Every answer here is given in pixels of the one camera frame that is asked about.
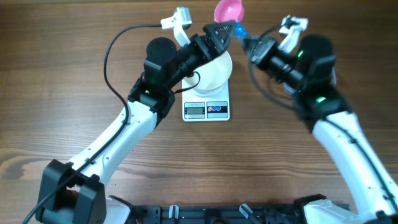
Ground pink scoop with blue handle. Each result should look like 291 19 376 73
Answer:
214 0 248 39

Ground white bowl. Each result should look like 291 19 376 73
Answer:
182 51 233 95

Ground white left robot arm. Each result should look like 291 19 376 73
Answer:
28 21 236 223

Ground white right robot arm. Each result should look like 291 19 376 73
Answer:
240 34 397 223

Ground white digital kitchen scale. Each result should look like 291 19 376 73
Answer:
182 82 230 122

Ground clear plastic container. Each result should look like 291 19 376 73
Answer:
283 83 295 95

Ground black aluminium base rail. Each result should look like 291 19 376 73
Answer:
126 203 307 224

